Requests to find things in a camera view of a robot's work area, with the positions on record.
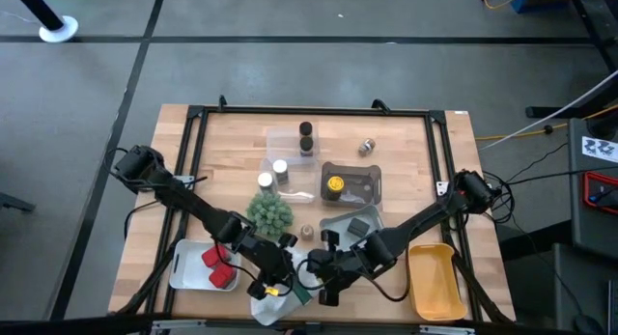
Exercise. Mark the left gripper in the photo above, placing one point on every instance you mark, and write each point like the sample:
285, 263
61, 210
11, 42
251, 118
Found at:
270, 265

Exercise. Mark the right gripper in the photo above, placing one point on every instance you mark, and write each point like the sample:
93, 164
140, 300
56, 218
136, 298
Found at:
338, 270

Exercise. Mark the dark green spice tin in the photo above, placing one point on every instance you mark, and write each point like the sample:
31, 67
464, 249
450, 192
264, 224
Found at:
358, 227
302, 297

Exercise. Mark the white cloth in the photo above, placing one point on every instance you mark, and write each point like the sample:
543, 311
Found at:
270, 312

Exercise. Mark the red spice tin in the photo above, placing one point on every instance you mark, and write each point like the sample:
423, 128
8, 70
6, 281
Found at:
222, 276
212, 257

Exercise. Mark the yellow-lid spice jar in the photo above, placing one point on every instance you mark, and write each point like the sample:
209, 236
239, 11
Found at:
335, 184

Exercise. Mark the silver-lid glass spice jar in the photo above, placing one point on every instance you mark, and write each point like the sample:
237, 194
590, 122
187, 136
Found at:
265, 179
280, 167

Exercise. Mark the black-lid jar orange spice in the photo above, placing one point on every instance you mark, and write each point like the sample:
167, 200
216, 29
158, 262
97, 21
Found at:
306, 144

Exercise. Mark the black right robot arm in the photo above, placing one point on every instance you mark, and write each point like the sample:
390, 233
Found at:
420, 224

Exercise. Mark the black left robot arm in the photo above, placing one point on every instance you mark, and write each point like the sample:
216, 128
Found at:
193, 207

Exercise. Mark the small cork-stoppered glass jar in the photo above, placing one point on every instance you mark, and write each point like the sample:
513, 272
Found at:
307, 232

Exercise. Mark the green artificial plant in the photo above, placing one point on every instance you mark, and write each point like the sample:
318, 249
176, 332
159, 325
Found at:
269, 213

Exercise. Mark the light grey plastic bin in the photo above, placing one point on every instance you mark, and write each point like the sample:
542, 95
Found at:
373, 218

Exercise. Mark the white plastic bin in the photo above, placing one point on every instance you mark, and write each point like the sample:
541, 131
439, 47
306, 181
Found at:
186, 272

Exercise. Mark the clear plastic bin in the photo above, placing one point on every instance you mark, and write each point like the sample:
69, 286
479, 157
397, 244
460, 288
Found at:
282, 144
301, 180

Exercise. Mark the dark grey plastic bin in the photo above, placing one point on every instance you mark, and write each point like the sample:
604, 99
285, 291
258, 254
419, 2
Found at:
362, 180

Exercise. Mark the yellow plastic bin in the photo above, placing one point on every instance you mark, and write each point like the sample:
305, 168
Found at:
434, 282

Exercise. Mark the small metal-lid glass jar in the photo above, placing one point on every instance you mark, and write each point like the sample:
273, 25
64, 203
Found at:
367, 147

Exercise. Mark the dark grey side cabinet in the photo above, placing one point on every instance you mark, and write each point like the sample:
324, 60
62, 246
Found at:
579, 229

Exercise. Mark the dark grey floor foot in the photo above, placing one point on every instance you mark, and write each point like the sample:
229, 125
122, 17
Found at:
17, 203

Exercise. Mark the white sheet black marks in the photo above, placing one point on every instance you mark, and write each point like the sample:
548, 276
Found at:
598, 149

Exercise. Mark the black pole white round base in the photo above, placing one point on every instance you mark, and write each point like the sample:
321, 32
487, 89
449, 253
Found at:
58, 30

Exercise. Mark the black metal table frame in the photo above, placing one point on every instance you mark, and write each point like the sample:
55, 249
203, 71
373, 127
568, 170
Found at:
270, 109

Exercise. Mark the black desk leg frame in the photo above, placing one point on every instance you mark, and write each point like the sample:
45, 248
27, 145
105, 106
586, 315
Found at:
594, 16

